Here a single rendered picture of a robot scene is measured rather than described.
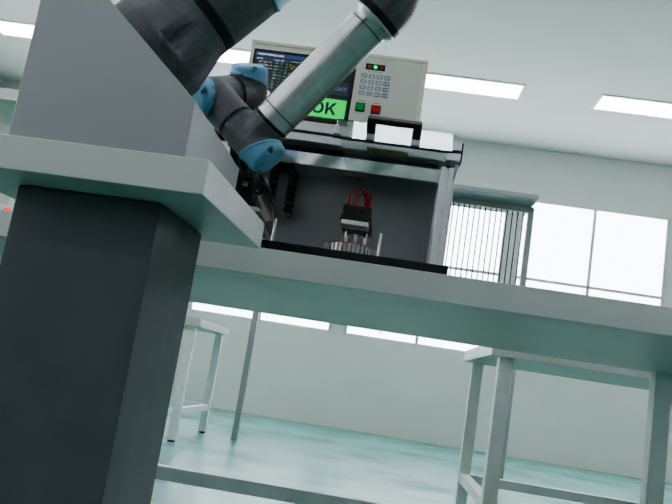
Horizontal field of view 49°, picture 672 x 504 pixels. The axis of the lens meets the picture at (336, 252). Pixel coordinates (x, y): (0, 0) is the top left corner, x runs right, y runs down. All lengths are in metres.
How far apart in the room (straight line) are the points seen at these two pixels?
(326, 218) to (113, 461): 1.11
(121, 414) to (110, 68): 0.40
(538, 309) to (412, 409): 6.67
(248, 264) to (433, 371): 6.71
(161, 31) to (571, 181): 7.70
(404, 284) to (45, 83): 0.70
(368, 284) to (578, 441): 7.01
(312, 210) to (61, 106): 1.05
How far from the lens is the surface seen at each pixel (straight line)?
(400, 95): 1.84
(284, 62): 1.89
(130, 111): 0.90
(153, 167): 0.83
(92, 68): 0.94
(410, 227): 1.87
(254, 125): 1.39
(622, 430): 8.37
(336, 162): 1.75
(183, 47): 1.01
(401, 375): 7.98
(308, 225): 1.88
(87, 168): 0.86
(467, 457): 3.53
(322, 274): 1.34
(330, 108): 1.83
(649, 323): 1.40
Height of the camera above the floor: 0.54
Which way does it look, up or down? 9 degrees up
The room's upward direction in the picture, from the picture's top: 9 degrees clockwise
